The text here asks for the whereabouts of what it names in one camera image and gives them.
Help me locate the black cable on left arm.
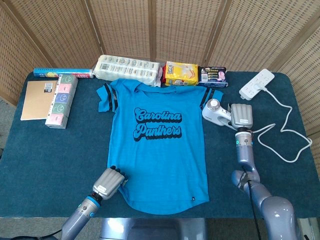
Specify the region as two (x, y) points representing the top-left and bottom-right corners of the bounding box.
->
(37, 230), (64, 240)

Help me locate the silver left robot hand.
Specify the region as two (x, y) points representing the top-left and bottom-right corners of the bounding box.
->
(92, 165), (130, 201)

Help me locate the pastel pocket tissue pack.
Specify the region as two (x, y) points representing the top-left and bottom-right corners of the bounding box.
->
(44, 74), (79, 130)

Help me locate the white power cable with plug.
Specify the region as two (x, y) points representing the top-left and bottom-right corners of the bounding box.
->
(249, 81), (313, 164)

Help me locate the white handheld garment steamer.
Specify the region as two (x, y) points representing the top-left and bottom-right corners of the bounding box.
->
(201, 98), (235, 127)

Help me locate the blue Carolina Panthers T-shirt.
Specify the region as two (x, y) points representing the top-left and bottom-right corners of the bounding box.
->
(96, 78), (225, 216)

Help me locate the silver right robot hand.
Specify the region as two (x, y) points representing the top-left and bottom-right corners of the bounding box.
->
(226, 102), (255, 132)

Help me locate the brown notebook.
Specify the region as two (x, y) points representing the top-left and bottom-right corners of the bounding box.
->
(20, 79), (59, 121)

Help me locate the yellow wipes pack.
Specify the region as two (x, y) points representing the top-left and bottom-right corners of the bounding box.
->
(162, 61), (200, 88)

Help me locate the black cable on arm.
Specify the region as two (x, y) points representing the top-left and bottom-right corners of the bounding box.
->
(37, 230), (64, 240)
(237, 169), (263, 240)

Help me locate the wicker folding screen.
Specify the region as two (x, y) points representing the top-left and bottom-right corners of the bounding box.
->
(0, 0), (320, 176)

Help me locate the blue red food wrap box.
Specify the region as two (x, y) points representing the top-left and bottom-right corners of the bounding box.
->
(33, 66), (95, 79)

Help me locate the dark blue sanitary pad pack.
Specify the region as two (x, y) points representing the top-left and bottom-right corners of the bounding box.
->
(196, 65), (230, 88)

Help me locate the dark teal table top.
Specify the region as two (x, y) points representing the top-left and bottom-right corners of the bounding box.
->
(0, 71), (320, 220)

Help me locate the white toilet paper pack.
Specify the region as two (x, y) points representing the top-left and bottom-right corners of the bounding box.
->
(92, 54), (162, 88)

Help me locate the white power strip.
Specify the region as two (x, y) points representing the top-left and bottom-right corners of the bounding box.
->
(238, 69), (275, 101)

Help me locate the grey robot torso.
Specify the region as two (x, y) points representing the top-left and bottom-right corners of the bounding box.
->
(99, 217), (208, 240)

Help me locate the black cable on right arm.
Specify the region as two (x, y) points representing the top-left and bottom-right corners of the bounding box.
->
(237, 169), (263, 240)

